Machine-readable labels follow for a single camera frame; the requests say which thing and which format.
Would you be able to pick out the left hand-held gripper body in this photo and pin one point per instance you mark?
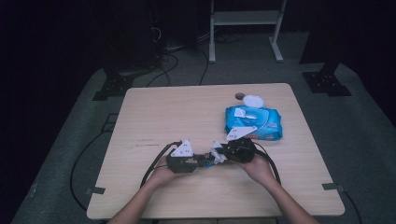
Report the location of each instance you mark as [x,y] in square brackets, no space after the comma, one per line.
[180,163]

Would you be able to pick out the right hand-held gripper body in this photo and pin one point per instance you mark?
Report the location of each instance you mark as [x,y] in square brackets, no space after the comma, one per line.
[241,151]

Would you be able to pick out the white wet wipe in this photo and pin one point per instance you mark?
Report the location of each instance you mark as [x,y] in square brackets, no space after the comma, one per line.
[218,155]

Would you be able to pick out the blue toy car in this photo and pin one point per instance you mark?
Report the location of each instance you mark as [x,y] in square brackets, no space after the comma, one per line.
[211,163]

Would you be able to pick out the blue wet wipes pack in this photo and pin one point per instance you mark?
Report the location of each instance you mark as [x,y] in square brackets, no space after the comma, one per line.
[267,124]

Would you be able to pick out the person's left hand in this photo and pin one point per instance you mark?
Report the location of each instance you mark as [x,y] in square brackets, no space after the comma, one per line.
[162,175]

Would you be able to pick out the person's right hand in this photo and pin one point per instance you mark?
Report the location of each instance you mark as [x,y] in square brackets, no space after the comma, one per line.
[260,171]

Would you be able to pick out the white round pad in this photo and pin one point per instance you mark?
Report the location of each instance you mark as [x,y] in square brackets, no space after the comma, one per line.
[253,101]

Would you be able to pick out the dark round table grommet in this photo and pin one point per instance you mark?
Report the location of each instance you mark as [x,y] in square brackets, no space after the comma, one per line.
[239,96]

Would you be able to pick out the grey tape strip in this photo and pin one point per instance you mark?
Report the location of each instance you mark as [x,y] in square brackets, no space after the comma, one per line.
[333,186]
[95,190]

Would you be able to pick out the black floor bracket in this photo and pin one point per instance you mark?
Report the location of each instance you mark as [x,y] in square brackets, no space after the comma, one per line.
[107,123]

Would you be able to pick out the black stand with base plate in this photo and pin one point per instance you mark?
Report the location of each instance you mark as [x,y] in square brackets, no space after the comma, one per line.
[113,85]
[327,82]

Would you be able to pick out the white metal stand frame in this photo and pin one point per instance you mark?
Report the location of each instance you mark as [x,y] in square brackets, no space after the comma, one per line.
[246,18]

